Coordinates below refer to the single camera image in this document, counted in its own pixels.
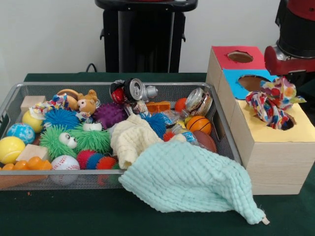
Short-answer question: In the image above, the purple spiky ball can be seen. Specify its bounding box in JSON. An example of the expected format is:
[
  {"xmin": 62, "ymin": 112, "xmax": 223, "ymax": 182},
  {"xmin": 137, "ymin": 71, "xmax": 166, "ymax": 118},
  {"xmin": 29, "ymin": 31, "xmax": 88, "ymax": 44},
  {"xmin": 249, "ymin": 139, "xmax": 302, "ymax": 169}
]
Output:
[{"xmin": 93, "ymin": 102, "xmax": 127, "ymax": 130}]

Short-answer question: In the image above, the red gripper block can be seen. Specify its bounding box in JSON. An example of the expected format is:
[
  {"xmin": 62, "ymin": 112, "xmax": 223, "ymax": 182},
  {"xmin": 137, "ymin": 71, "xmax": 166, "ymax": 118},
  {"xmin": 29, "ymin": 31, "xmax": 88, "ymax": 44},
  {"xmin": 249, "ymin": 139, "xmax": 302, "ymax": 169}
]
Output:
[{"xmin": 264, "ymin": 45, "xmax": 315, "ymax": 86}]

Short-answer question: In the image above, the small brown teddy bear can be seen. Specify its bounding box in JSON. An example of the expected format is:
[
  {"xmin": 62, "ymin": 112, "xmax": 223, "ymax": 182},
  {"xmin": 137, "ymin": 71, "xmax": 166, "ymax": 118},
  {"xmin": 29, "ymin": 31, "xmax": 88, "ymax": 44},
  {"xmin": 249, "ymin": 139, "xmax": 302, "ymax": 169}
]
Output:
[{"xmin": 77, "ymin": 89, "xmax": 99, "ymax": 116}]

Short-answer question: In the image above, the white baseball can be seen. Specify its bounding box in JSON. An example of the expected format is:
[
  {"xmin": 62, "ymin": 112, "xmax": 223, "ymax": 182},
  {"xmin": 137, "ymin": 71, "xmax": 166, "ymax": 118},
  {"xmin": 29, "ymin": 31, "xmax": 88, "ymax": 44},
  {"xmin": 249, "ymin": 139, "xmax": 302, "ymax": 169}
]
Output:
[{"xmin": 51, "ymin": 154, "xmax": 81, "ymax": 185}]

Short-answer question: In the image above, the mint green waffle cloth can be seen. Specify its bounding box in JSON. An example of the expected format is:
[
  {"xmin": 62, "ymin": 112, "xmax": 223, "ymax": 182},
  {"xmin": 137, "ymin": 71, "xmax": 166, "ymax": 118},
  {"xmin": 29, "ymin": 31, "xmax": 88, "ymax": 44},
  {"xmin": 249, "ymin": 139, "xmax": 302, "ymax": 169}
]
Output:
[{"xmin": 118, "ymin": 140, "xmax": 270, "ymax": 225}]

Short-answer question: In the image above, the blue spiky rubber ball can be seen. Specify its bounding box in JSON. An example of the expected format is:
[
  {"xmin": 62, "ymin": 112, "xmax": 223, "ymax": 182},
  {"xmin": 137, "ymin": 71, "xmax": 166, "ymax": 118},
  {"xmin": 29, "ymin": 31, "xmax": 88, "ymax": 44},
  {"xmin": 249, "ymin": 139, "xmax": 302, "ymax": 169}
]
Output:
[{"xmin": 43, "ymin": 108, "xmax": 81, "ymax": 130}]

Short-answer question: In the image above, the colourful dotted cloth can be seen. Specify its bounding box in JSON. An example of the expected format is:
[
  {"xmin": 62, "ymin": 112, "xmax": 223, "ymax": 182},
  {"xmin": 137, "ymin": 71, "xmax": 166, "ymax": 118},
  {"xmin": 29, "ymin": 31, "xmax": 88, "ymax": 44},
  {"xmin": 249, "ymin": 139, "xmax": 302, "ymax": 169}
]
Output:
[
  {"xmin": 245, "ymin": 76, "xmax": 307, "ymax": 130},
  {"xmin": 29, "ymin": 93, "xmax": 70, "ymax": 114}
]

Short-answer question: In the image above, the yellow tennis ball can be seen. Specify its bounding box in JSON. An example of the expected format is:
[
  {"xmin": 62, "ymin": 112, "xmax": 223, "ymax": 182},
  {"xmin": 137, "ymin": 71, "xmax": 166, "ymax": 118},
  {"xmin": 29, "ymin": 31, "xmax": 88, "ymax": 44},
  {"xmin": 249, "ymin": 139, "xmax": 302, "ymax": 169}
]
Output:
[{"xmin": 0, "ymin": 136, "xmax": 26, "ymax": 165}]

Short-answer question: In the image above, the wooden box with three holes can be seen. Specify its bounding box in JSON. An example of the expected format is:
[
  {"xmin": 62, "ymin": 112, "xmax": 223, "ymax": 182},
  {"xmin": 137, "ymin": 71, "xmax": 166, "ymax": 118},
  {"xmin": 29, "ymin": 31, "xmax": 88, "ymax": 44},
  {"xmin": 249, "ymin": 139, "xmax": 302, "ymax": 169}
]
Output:
[{"xmin": 206, "ymin": 45, "xmax": 315, "ymax": 196}]

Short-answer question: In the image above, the green fuzzy toy with eyes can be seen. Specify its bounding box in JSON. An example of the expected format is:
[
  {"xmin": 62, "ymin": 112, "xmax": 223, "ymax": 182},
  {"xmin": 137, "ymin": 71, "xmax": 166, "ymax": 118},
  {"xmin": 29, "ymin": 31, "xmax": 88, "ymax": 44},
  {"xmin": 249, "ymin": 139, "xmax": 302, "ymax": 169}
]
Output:
[
  {"xmin": 39, "ymin": 125, "xmax": 78, "ymax": 159},
  {"xmin": 71, "ymin": 122, "xmax": 111, "ymax": 154}
]

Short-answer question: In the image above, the cream waffle cloth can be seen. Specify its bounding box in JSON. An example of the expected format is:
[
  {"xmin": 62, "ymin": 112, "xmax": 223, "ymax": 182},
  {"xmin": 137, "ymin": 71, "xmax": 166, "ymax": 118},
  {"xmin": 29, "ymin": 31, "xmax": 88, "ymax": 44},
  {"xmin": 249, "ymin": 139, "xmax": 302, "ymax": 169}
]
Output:
[{"xmin": 110, "ymin": 113, "xmax": 164, "ymax": 170}]

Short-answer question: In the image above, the shallow wire mesh bin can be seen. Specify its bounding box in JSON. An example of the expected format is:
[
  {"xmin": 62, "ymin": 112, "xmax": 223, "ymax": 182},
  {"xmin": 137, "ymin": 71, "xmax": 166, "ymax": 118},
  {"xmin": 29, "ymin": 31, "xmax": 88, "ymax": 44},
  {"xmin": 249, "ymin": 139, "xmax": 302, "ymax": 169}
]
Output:
[{"xmin": 0, "ymin": 82, "xmax": 243, "ymax": 191}]

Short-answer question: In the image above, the blue globe ball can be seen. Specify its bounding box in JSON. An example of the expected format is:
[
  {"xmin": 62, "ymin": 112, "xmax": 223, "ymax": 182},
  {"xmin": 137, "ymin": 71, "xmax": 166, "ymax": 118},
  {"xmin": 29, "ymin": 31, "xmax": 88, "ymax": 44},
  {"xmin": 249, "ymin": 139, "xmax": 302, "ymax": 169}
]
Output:
[{"xmin": 6, "ymin": 122, "xmax": 36, "ymax": 145}]

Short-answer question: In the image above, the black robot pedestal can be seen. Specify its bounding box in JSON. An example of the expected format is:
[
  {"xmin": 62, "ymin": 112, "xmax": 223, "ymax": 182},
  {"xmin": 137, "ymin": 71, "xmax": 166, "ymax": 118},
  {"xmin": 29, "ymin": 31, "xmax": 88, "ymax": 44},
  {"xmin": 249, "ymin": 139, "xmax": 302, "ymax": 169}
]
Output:
[{"xmin": 94, "ymin": 0, "xmax": 199, "ymax": 73}]

